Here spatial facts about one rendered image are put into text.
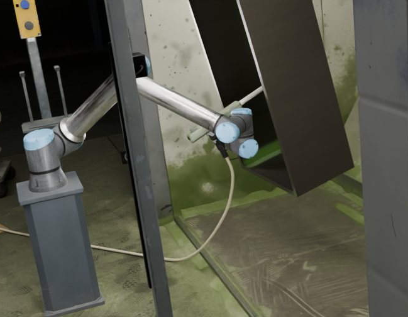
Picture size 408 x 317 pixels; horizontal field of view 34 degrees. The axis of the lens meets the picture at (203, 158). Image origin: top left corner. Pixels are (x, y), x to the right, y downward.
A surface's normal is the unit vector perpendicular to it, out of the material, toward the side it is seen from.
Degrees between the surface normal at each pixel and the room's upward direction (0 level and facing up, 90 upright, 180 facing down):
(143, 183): 90
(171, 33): 90
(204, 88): 90
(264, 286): 0
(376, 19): 90
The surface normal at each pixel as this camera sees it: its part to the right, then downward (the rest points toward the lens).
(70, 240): 0.31, 0.26
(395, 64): -0.94, 0.21
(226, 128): -0.34, 0.36
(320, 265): -0.12, -0.95
